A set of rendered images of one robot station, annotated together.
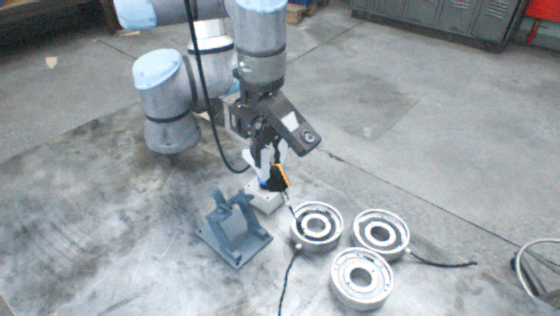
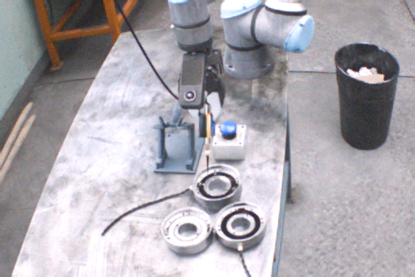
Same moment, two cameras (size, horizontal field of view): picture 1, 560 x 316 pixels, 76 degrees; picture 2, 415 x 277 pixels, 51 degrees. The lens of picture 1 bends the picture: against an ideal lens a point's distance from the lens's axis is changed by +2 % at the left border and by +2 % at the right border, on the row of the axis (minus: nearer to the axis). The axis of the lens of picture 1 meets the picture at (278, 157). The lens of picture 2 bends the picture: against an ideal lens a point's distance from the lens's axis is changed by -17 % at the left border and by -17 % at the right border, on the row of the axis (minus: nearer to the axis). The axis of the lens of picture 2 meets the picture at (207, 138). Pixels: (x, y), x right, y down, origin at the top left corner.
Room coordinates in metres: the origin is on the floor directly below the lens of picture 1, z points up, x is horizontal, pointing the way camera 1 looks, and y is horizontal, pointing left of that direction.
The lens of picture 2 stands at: (0.14, -0.77, 1.64)
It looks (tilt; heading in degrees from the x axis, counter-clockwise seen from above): 42 degrees down; 66
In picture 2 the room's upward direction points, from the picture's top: 11 degrees counter-clockwise
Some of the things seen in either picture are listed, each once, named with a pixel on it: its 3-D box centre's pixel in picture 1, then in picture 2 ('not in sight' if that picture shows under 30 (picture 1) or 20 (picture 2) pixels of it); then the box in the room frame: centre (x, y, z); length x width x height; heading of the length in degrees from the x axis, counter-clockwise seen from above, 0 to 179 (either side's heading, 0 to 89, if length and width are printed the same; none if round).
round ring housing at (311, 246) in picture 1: (315, 227); (217, 188); (0.45, -0.07, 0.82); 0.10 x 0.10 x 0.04
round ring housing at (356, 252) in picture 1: (360, 279); (188, 232); (0.34, -0.14, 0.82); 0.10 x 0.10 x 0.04
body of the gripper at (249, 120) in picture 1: (260, 105); (199, 59); (0.51, 0.03, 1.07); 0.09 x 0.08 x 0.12; 48
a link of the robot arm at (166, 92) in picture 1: (164, 81); (245, 18); (0.79, 0.28, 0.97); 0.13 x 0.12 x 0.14; 113
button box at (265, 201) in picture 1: (265, 190); (230, 140); (0.55, 0.03, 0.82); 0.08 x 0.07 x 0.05; 50
